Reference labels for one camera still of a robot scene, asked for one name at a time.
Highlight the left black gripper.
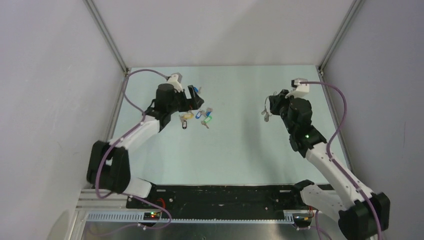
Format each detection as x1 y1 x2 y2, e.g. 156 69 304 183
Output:
167 85 203 115

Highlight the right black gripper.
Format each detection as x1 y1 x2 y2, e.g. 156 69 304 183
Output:
268 89 298 134

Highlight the large silver keyring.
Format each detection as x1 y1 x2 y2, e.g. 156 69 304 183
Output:
261 96 273 123

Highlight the yellow tag key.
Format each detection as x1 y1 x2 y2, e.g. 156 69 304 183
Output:
179 112 195 120

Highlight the green outlined tag key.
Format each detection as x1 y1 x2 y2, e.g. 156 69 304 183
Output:
201 116 212 129

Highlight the right controller board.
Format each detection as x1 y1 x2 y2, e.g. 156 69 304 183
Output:
293 215 313 225

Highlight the controller board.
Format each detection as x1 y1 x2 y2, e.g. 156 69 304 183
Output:
142 211 162 221
293 215 313 225

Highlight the left controller board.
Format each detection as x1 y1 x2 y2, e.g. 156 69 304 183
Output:
142 211 162 221

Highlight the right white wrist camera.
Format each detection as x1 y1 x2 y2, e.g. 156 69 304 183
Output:
285 78 310 99

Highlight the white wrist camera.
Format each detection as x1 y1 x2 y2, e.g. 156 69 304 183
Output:
285 78 310 99
166 72 184 93

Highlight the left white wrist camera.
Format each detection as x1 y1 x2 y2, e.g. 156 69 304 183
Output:
166 72 184 93

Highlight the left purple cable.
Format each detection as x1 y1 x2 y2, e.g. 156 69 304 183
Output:
95 68 170 200

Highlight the right aluminium corner post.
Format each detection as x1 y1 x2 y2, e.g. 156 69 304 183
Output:
317 0 366 74

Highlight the aluminium corner post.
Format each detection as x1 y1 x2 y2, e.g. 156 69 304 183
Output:
83 0 129 76
317 0 366 74

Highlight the left aluminium corner post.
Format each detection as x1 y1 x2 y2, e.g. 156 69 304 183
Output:
83 0 129 76

